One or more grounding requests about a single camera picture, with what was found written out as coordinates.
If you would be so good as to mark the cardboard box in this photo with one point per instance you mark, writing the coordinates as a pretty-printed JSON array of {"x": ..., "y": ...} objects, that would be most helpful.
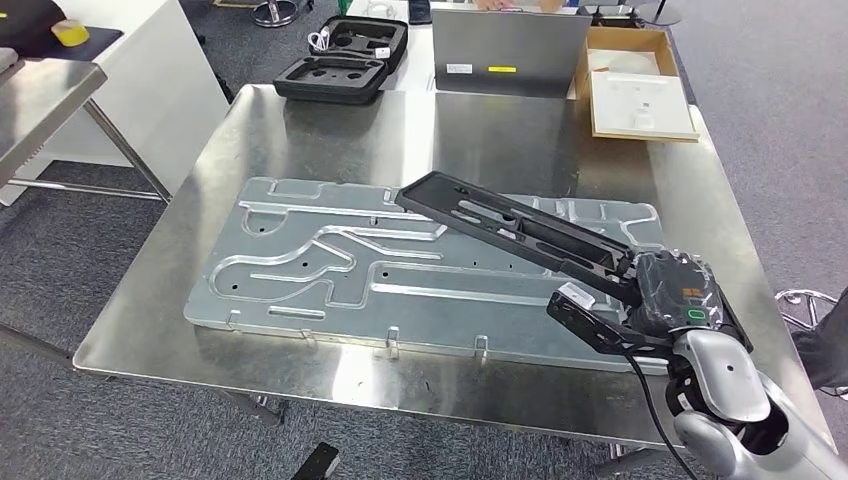
[{"x": 629, "y": 36}]

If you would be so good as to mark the stamped metal plate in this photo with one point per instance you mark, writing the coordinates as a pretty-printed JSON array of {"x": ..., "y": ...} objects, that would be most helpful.
[{"x": 397, "y": 311}]

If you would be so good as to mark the stainless steel workbench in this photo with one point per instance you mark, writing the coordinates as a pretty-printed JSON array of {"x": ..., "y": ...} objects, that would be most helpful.
[{"x": 464, "y": 139}]

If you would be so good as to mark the chrome chair base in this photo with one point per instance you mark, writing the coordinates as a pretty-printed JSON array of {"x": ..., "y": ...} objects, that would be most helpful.
[
  {"x": 788, "y": 298},
  {"x": 275, "y": 13}
]

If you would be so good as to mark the yellow tape roll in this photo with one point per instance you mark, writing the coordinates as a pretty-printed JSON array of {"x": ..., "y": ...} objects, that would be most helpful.
[{"x": 69, "y": 33}]

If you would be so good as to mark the small steel table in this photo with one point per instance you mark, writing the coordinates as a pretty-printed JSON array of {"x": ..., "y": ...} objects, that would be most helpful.
[{"x": 40, "y": 99}]

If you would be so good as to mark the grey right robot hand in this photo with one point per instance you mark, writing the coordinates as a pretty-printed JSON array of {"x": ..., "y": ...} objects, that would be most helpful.
[{"x": 676, "y": 291}]

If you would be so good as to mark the black plastic frame part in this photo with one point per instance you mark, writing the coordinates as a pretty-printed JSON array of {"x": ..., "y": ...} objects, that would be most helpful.
[{"x": 430, "y": 199}]

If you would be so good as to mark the white foam insert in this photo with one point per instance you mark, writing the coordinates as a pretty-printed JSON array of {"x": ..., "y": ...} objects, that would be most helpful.
[{"x": 636, "y": 106}]

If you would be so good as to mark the black seat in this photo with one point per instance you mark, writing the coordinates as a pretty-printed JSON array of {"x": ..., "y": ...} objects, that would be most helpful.
[{"x": 99, "y": 43}]

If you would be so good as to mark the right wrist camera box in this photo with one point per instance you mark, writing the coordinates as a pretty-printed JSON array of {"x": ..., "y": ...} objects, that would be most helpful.
[{"x": 596, "y": 324}]

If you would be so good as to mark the black foam case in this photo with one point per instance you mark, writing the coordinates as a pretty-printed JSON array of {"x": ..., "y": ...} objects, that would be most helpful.
[{"x": 331, "y": 79}]

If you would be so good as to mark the black phone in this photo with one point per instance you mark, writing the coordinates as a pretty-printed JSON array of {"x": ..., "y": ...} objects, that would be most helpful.
[{"x": 419, "y": 12}]

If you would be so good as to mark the white cabinet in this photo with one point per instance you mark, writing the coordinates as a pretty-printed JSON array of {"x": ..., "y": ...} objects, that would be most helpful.
[{"x": 166, "y": 86}]

